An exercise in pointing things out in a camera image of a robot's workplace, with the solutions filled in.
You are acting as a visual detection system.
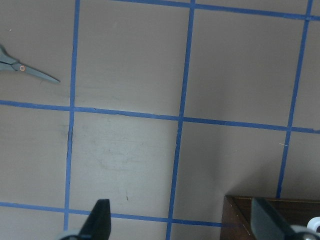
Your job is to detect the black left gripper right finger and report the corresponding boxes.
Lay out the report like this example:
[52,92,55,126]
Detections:
[251,197,293,240]

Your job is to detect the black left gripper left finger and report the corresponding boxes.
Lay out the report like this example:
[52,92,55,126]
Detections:
[77,199,111,240]

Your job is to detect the dark brown wooden cabinet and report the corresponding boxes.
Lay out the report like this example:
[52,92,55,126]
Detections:
[219,195,320,240]

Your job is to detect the grey orange-handled scissors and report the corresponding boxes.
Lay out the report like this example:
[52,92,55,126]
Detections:
[0,45,60,84]

